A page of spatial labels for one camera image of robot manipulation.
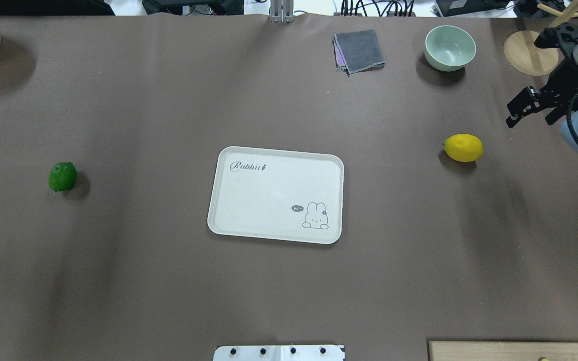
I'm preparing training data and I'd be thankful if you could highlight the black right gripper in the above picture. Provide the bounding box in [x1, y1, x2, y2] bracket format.
[505, 54, 578, 128]

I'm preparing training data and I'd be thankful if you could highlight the yellow lemon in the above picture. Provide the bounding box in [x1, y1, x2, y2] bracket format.
[443, 133, 484, 162]

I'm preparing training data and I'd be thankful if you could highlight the green lime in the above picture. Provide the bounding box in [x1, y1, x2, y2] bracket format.
[48, 162, 78, 192]

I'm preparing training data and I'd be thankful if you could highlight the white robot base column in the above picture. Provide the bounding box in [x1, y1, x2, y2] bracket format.
[213, 344, 346, 360]

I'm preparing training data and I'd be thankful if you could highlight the white rabbit tray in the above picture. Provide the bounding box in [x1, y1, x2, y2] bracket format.
[207, 146, 344, 245]

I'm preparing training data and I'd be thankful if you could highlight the wooden mug tree stand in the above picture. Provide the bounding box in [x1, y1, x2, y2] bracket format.
[503, 0, 578, 77]

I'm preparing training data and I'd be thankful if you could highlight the mint green bowl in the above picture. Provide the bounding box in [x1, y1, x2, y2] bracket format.
[424, 25, 477, 72]

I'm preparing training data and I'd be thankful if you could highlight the grey folded cloth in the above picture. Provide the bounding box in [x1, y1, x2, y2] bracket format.
[333, 29, 385, 75]

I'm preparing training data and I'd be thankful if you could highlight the wooden cutting board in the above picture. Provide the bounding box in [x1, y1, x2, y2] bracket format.
[428, 341, 578, 360]

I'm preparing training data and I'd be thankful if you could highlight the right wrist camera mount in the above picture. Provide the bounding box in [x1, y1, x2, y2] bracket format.
[533, 22, 578, 51]

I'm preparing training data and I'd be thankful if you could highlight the aluminium frame post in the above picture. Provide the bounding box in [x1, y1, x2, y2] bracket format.
[269, 0, 295, 24]

